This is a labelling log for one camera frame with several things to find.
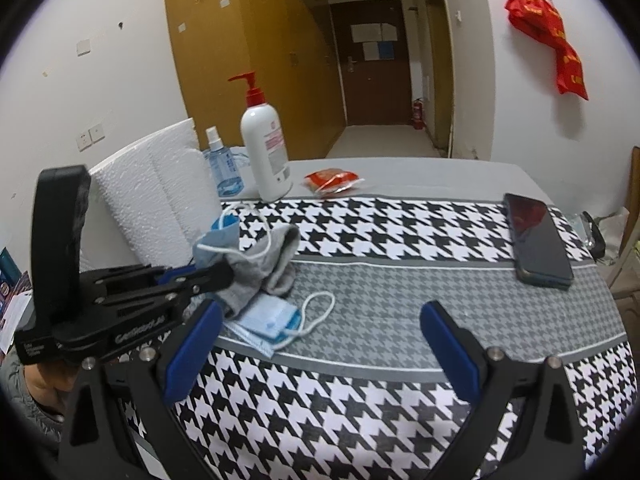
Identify white lotion pump bottle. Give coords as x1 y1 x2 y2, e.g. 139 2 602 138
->
228 71 293 202

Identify wooden wardrobe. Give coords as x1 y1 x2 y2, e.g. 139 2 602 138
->
162 0 346 161

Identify light wooden side door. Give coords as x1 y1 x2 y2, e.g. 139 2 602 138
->
421 0 456 156

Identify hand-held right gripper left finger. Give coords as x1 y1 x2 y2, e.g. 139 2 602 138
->
57 299 224 480

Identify person's left forearm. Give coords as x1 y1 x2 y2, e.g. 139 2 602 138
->
0 350 76 461

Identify large white paper notice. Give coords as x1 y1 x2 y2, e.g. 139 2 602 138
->
351 23 383 43

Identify blue face mask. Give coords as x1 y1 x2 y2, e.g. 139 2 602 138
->
220 291 336 360
192 201 275 273

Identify black smartphone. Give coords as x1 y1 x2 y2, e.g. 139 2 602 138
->
502 192 575 290

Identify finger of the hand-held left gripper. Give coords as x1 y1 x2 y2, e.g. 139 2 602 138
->
152 260 236 289
159 286 222 312

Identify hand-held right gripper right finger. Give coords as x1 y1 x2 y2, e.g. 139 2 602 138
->
419 300 586 480

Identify clear blue spray bottle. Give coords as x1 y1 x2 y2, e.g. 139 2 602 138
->
204 126 246 198

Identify grey sock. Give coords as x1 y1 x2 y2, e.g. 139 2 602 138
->
215 225 301 320

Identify houndstooth tablecloth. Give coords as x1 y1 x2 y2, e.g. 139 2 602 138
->
120 157 631 480

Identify red hanging bag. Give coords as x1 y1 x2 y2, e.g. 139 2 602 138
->
504 0 589 101

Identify black-framed glasses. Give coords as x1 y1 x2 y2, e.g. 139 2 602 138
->
580 210 607 260

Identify white foam box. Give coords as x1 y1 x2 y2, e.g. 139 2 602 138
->
80 117 221 271

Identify red snack packet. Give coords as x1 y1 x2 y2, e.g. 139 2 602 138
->
304 169 361 196

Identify dark brown door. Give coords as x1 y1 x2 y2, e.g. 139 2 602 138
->
330 0 413 126

